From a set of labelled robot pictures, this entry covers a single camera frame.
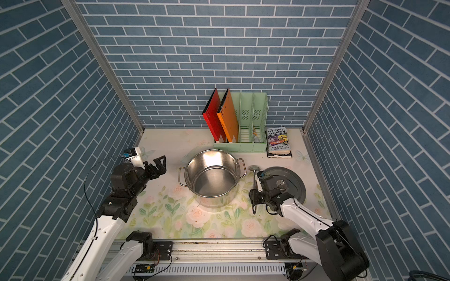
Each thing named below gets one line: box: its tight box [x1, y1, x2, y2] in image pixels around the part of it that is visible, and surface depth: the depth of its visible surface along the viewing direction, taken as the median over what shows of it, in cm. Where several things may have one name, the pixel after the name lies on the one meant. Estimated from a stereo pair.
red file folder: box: [201, 88, 227, 143], surface depth 93 cm
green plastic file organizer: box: [213, 91, 269, 153], surface depth 112 cm
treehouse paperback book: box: [265, 126, 293, 159], surface depth 108 cm
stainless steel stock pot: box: [178, 148, 247, 209], surface depth 88 cm
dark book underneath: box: [266, 146, 293, 159], surface depth 107 cm
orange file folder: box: [216, 87, 240, 143], surface depth 95 cm
